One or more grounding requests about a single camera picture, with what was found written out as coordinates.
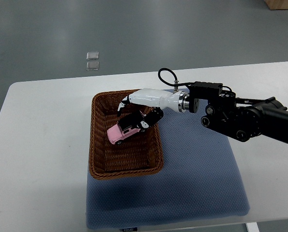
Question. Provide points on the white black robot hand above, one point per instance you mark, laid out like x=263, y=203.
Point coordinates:
x=158, y=100

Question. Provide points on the pink toy car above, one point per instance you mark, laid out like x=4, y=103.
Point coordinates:
x=125, y=127

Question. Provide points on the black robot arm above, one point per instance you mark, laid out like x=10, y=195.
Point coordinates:
x=237, y=118

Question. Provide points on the brown wicker basket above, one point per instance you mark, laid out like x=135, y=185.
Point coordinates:
x=140, y=154

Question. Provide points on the lower clear floor plate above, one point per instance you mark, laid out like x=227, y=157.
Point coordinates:
x=92, y=65

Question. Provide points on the clear floor plate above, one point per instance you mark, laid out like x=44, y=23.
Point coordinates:
x=94, y=55
x=92, y=65

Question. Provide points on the upper clear floor plate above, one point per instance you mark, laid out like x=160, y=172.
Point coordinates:
x=94, y=55

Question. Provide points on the blue-grey table mat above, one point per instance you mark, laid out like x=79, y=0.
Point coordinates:
x=200, y=179

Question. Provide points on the wooden box corner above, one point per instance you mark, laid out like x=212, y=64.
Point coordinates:
x=277, y=4

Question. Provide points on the white table leg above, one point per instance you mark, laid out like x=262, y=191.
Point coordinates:
x=252, y=227

